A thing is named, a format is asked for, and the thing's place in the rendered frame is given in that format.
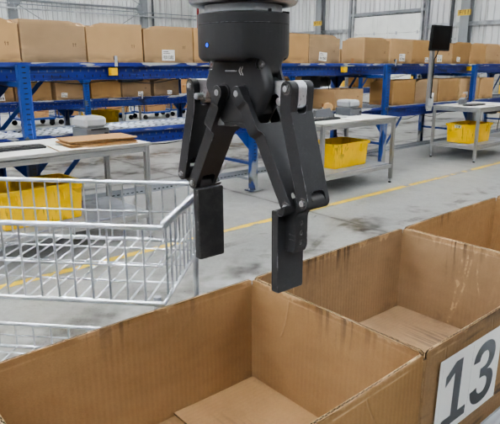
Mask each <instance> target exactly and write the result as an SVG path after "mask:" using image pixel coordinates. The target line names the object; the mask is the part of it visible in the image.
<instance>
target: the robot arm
mask: <svg viewBox="0 0 500 424"><path fill-rule="evenodd" d="M188 1H189V4H190V5H191V6H192V7H194V8H199V9H204V10H205V12H204V13H200V14H198V15H197V25H198V52H199V58H200V59H201V60H202V61H208V62H209V64H210V69H209V74H208V77H207V78H190V79H188V80H187V82H186V92H187V110H186V117H185V123H184V135H183V141H182V148H181V154H180V160H179V167H178V175H179V177H180V178H181V179H187V180H188V181H189V186H190V187H191V188H192V189H193V190H194V226H195V251H196V257H197V258H198V259H204V258H207V257H213V256H216V255H220V254H222V253H224V216H223V186H222V185H220V184H221V182H219V181H220V180H219V178H218V176H219V173H220V170H221V167H222V164H223V162H224V160H225V157H226V153H227V151H228V149H229V146H230V144H231V140H232V138H233V136H234V133H235V132H236V131H237V130H239V129H240V128H243V129H247V133H248V135H249V136H250V137H251V138H253V139H254V140H255V141H256V143H257V146H258V149H259V152H260V154H261V157H262V159H263V163H264V166H265V167H266V170H267V173H268V175H269V179H270V181H271V183H272V186H273V189H274V192H275V195H276V197H277V199H278V201H279V206H280V209H276V210H272V278H271V285H272V288H271V289H272V291H274V292H275V293H277V294H279V293H281V292H284V291H286V290H288V289H293V288H294V287H297V286H300V285H302V269H303V250H305V249H306V245H307V218H308V213H309V211H310V210H311V209H317V208H321V207H324V206H327V205H328V204H329V195H328V191H327V182H326V179H325V173H324V169H323V164H322V156H321V152H320V147H319V142H318V138H317V133H316V126H315V120H314V116H313V112H312V108H313V94H314V85H313V83H312V81H310V80H298V81H286V80H285V78H284V75H283V72H282V62H283V61H285V60H286V59H287V58H288V56H289V53H290V15H289V14H288V13H282V9H285V8H291V7H294V6H295V5H296V4H297V3H298V0H188ZM269 121H271V123H269ZM190 163H194V165H193V166H190ZM312 192H313V193H312ZM292 193H293V194H294V195H295V198H292V197H291V194H292Z"/></svg>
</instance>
